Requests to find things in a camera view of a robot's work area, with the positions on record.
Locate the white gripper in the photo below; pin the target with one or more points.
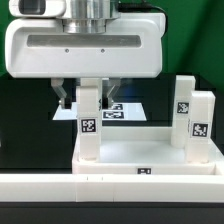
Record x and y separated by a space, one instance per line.
131 47

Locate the white desk top tray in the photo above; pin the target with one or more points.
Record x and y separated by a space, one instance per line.
144 150

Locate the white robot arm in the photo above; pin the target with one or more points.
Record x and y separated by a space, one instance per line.
80 16

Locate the white fiducial marker plate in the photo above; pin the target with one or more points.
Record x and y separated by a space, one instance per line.
119 112

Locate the white L-shaped obstacle fence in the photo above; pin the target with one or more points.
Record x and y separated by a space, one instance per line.
111 188

